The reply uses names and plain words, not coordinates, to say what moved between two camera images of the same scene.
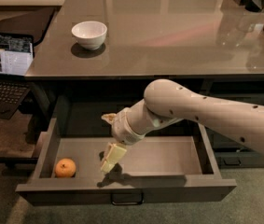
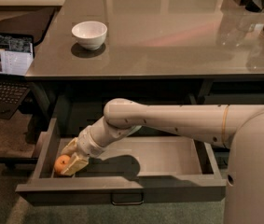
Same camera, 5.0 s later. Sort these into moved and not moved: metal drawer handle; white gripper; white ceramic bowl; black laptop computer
Moved: white gripper
Not moved: black laptop computer; white ceramic bowl; metal drawer handle
